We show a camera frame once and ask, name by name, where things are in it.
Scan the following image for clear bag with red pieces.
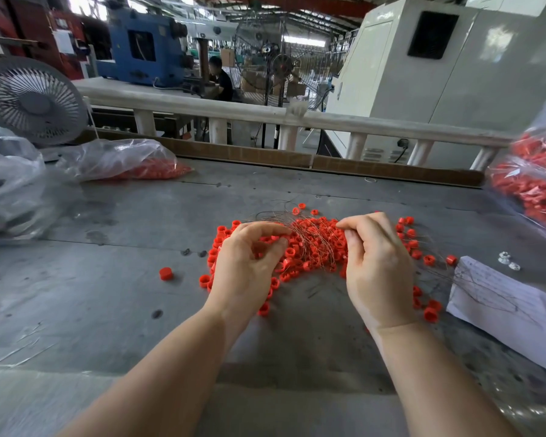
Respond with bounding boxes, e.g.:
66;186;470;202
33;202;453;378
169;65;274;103
56;138;192;183

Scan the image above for pile of red plastic rings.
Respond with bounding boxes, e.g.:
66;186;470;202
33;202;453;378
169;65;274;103
198;203;460;324

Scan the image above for white desk fan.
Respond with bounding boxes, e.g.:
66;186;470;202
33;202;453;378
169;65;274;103
0;56;91;148

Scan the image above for bundle of thin metal wires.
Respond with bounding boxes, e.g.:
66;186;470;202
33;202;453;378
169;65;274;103
253;210;360;274

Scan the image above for white paper sheet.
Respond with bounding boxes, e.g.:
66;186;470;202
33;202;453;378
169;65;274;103
447;256;546;379

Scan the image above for large clear bag red pieces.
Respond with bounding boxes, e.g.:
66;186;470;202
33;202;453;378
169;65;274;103
487;86;546;235

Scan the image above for blue industrial machine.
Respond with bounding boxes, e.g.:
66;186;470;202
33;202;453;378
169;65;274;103
98;4;195;87

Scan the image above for crumpled clear plastic bag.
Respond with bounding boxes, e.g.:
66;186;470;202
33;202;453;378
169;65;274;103
0;121;60;242

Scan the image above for black pedestal fan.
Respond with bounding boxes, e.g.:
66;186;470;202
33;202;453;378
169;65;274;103
266;52;298;149

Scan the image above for large grey machine cabinet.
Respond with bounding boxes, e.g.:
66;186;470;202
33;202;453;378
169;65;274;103
324;0;546;169

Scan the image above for person's right forearm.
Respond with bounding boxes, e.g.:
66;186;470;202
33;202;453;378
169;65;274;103
373;318;522;437

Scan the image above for brown wooden board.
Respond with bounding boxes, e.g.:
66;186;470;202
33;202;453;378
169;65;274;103
77;129;485;188

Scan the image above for person's right hand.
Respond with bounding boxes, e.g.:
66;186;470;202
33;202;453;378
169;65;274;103
337;212;422;333

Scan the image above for person's left forearm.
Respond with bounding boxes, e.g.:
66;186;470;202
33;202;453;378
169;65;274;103
59;307;247;437

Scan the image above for person's left hand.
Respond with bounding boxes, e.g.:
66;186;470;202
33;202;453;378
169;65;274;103
202;221;291;328

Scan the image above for white metal railing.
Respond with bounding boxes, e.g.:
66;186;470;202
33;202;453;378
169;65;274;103
73;78;515;171

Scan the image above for red industrial machine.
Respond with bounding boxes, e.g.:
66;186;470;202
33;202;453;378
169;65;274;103
0;0;90;80

